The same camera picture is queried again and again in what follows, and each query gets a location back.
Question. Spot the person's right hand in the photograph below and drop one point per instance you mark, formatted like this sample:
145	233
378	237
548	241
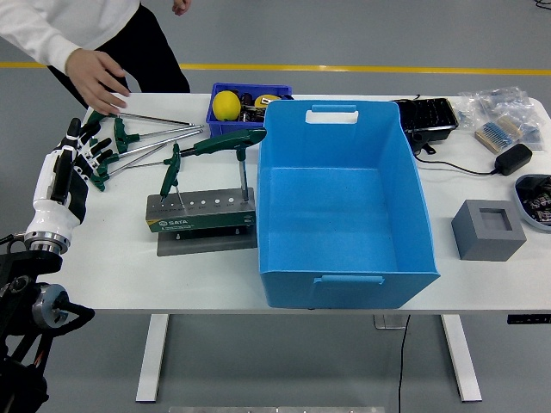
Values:
94	77

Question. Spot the person's left hand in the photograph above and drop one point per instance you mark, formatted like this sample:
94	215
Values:
181	6

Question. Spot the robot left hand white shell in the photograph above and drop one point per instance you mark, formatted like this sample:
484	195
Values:
53	211

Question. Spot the metal hex key stand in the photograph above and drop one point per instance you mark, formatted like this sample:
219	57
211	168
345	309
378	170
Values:
202	223

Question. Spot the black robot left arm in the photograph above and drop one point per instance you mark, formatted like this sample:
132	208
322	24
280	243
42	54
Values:
21	301

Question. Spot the person's right forearm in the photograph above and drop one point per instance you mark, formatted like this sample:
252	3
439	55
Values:
39	49

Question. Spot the large light blue box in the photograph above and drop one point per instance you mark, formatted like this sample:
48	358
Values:
336	215

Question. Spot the person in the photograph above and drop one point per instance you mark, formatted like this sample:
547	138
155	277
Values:
86	17

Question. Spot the yellow lemon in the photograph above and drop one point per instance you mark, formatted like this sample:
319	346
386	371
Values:
226	105

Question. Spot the dark cylindrical part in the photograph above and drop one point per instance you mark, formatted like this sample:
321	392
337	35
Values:
247	99

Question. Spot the small dark blue bin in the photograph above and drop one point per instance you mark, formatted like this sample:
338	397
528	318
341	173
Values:
215	127

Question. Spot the yellow tape measure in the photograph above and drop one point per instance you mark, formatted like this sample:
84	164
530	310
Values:
263	101

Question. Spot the white table leg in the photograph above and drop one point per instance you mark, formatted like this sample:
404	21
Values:
152	357
462	357

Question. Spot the black plastic tray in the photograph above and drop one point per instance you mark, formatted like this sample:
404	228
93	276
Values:
426	116

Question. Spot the clear plastic parts bag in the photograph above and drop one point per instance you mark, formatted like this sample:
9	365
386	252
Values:
503	101
531	131
467	109

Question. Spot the resistor tape bundle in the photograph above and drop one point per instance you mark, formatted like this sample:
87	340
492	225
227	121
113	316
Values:
499	133

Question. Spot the grey metal floor plate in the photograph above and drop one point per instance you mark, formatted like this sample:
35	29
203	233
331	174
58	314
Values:
387	322

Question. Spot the black power adapter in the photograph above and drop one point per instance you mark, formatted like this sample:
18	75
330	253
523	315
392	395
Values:
513	159

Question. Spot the grey block with recess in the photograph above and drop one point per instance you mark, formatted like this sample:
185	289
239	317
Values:
486	236

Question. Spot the pale blue bowl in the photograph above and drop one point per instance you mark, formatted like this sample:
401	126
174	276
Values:
523	211

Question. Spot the black parts in bowl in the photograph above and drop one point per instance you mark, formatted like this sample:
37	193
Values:
538	198

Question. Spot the black table control panel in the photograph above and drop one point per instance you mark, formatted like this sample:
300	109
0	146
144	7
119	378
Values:
528	319

